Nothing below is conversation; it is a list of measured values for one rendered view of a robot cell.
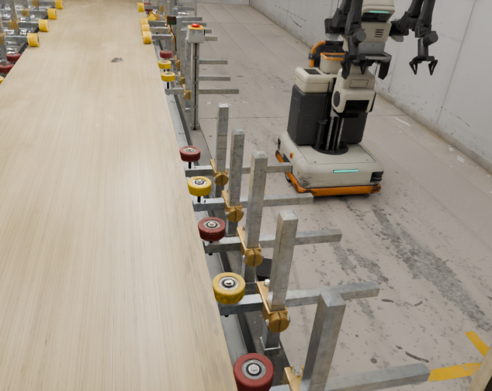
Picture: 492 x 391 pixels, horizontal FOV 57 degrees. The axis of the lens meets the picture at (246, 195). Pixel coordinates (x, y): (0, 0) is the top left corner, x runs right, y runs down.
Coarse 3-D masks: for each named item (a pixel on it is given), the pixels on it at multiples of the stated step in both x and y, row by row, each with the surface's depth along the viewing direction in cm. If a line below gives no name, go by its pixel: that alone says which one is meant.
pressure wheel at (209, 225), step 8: (200, 224) 129; (208, 224) 129; (216, 224) 130; (224, 224) 130; (200, 232) 128; (208, 232) 126; (216, 232) 126; (224, 232) 130; (208, 240) 128; (216, 240) 128
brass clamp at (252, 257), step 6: (240, 228) 138; (240, 234) 135; (258, 246) 131; (240, 252) 135; (246, 252) 129; (252, 252) 128; (258, 252) 129; (246, 258) 128; (252, 258) 128; (258, 258) 129; (252, 264) 130; (258, 264) 130
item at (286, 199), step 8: (192, 200) 154; (208, 200) 155; (216, 200) 155; (240, 200) 157; (264, 200) 158; (272, 200) 159; (280, 200) 160; (288, 200) 161; (296, 200) 162; (304, 200) 162; (312, 200) 163; (200, 208) 154; (208, 208) 155; (216, 208) 155
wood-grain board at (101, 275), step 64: (64, 0) 442; (128, 0) 470; (64, 64) 256; (128, 64) 265; (0, 128) 176; (64, 128) 181; (128, 128) 185; (0, 192) 137; (64, 192) 139; (128, 192) 142; (0, 256) 112; (64, 256) 114; (128, 256) 115; (192, 256) 117; (0, 320) 94; (64, 320) 96; (128, 320) 97; (192, 320) 98; (0, 384) 82; (64, 384) 83; (128, 384) 84; (192, 384) 85
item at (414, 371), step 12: (360, 372) 100; (372, 372) 100; (384, 372) 100; (396, 372) 100; (408, 372) 101; (420, 372) 101; (288, 384) 96; (336, 384) 97; (348, 384) 97; (360, 384) 97; (372, 384) 98; (384, 384) 99; (396, 384) 100; (408, 384) 101
